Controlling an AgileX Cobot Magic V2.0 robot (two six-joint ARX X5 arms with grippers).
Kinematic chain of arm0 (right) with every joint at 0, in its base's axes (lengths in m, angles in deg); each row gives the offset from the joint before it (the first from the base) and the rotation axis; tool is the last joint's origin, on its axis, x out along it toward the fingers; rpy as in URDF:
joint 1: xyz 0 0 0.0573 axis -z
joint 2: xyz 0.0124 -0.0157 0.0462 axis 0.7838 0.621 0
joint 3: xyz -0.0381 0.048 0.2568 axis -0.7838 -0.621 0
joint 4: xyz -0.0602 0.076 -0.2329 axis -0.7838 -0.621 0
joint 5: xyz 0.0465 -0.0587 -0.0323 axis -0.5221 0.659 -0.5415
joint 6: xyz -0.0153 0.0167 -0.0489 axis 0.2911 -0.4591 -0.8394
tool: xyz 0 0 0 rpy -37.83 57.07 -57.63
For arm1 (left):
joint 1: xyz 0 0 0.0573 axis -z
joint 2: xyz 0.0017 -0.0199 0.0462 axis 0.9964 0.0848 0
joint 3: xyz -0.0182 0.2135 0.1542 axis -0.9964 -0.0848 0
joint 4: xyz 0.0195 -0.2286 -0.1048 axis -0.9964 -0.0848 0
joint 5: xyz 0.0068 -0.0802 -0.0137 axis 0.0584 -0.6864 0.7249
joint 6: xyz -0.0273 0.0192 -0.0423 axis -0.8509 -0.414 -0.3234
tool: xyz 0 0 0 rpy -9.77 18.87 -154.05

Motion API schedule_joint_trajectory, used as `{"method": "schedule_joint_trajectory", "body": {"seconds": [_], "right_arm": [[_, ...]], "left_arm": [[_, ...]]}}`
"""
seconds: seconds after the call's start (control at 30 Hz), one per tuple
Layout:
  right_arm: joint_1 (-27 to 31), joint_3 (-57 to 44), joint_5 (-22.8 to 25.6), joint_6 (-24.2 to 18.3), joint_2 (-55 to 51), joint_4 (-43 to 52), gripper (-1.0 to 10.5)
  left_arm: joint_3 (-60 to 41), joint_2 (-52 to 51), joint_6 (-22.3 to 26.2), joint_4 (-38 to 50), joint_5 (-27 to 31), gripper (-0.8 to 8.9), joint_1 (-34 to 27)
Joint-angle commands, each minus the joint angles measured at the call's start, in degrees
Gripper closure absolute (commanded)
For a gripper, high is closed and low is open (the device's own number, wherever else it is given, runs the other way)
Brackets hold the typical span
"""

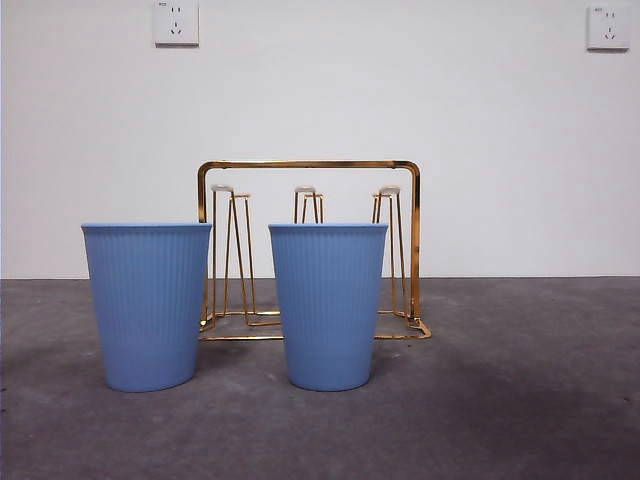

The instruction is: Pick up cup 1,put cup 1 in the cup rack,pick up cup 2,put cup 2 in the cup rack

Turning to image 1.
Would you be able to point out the blue ribbed plastic cup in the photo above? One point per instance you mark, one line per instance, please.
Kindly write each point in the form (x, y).
(327, 310)
(145, 310)

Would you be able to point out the white wall socket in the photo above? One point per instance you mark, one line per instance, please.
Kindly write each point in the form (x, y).
(176, 22)
(608, 27)

